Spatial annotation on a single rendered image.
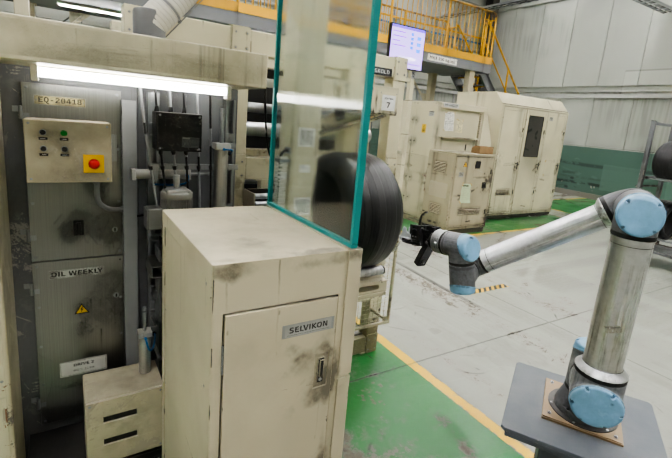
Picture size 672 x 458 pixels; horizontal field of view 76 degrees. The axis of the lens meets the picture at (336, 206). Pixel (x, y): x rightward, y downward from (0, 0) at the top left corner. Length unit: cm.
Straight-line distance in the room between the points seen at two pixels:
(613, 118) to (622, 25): 239
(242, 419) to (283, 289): 33
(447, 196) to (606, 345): 522
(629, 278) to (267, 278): 104
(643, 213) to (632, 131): 1213
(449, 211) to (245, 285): 580
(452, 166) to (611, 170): 763
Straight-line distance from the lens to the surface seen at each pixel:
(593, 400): 165
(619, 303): 154
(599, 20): 1457
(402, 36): 614
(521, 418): 184
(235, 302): 101
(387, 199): 186
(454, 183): 661
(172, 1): 193
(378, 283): 206
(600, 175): 1376
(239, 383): 112
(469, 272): 158
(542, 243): 164
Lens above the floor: 160
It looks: 11 degrees down
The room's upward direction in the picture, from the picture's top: 5 degrees clockwise
